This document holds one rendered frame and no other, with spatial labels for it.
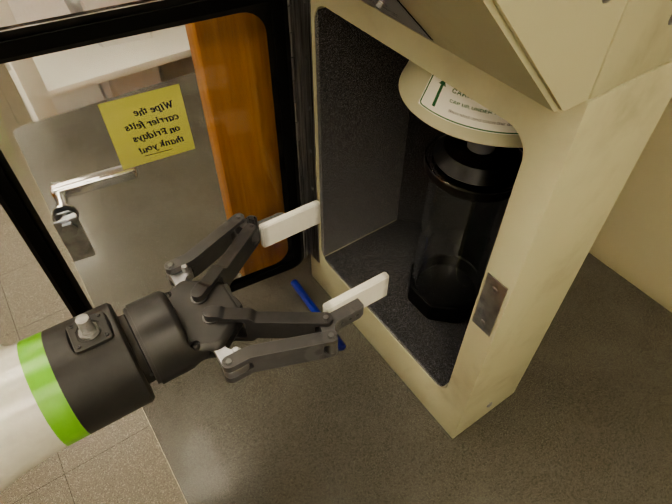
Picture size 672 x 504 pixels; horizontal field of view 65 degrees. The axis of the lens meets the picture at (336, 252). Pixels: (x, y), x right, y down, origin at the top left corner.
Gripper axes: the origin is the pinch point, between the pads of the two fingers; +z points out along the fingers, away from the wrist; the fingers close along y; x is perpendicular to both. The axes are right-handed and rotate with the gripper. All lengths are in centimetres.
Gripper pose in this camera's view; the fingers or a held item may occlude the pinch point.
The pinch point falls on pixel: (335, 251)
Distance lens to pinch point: 52.2
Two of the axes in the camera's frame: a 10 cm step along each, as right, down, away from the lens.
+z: 8.3, -4.0, 3.8
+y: -5.5, -6.2, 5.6
